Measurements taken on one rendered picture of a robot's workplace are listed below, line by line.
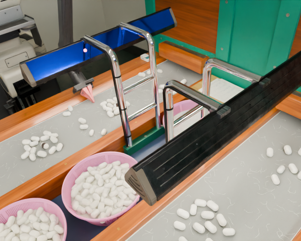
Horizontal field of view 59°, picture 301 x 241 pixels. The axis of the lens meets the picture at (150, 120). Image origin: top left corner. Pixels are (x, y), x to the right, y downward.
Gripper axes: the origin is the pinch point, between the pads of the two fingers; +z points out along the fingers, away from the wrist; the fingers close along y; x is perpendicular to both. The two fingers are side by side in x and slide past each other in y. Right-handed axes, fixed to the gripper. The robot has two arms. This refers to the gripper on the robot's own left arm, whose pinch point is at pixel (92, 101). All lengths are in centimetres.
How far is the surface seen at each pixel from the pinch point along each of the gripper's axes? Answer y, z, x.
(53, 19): 63, -137, 146
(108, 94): 9.4, 0.0, 2.5
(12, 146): -38.5, 1.4, 1.3
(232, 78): 52, 27, -27
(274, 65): 52, 32, -49
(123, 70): 26.1, -9.3, 7.0
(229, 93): 43, 32, -29
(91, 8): 113, -138, 150
